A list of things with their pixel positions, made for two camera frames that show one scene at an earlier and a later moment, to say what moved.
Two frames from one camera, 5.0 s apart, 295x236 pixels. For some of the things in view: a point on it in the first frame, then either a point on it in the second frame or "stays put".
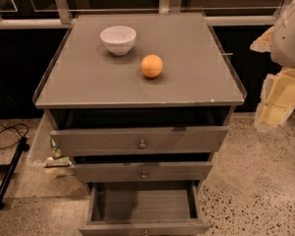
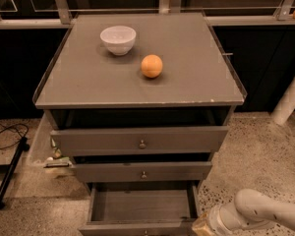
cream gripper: (289, 39) to (215, 218)
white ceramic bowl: (119, 39) stays put
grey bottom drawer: (145, 208) stays put
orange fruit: (151, 66) stays put
